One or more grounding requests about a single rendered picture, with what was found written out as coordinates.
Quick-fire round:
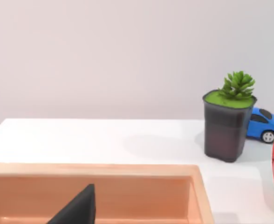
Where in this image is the shallow salmon-coloured box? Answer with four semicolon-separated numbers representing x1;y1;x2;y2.
0;162;215;224

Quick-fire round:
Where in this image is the dark grey plant pot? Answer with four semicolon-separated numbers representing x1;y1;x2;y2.
202;71;258;163

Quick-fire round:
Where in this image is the blue toy car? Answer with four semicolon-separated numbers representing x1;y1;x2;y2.
247;107;274;143

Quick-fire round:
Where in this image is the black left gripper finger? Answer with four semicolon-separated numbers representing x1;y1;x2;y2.
46;183;97;224

